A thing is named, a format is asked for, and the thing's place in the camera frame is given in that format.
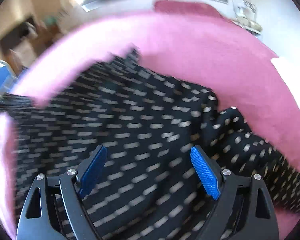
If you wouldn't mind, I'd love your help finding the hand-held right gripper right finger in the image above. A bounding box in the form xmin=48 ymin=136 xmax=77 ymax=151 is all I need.
xmin=190 ymin=145 xmax=280 ymax=240

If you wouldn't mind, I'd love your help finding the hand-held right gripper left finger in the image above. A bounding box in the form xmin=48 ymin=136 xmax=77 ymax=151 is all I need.
xmin=16 ymin=145 xmax=108 ymax=240

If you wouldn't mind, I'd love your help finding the black polka dot garment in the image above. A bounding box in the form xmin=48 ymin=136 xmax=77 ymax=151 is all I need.
xmin=0 ymin=49 xmax=300 ymax=240

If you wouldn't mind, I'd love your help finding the pink bed blanket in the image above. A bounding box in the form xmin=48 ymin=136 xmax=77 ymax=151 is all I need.
xmin=0 ymin=10 xmax=300 ymax=240

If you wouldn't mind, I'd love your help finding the blue chair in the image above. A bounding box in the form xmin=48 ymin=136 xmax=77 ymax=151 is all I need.
xmin=0 ymin=66 xmax=18 ymax=95

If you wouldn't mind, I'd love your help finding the black television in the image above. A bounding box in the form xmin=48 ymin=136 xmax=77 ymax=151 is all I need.
xmin=0 ymin=16 xmax=37 ymax=55

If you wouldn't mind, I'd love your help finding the pink pillow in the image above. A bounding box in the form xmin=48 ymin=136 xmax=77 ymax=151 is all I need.
xmin=153 ymin=0 xmax=230 ymax=20

